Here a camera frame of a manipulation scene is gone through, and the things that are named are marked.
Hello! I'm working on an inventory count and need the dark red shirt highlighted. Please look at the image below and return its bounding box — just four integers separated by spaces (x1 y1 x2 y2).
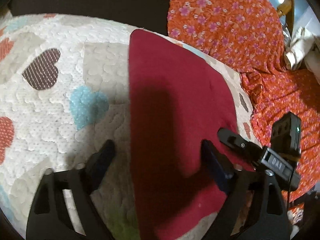
129 29 250 239

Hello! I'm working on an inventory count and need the orange floral fabric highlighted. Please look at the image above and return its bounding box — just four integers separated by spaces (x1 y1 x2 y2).
168 0 319 201

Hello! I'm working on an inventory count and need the wooden bed post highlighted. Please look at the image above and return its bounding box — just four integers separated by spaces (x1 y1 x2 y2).
276 0 295 37

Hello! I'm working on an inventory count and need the heart patterned quilt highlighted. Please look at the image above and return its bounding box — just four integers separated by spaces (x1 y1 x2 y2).
0 12 261 240

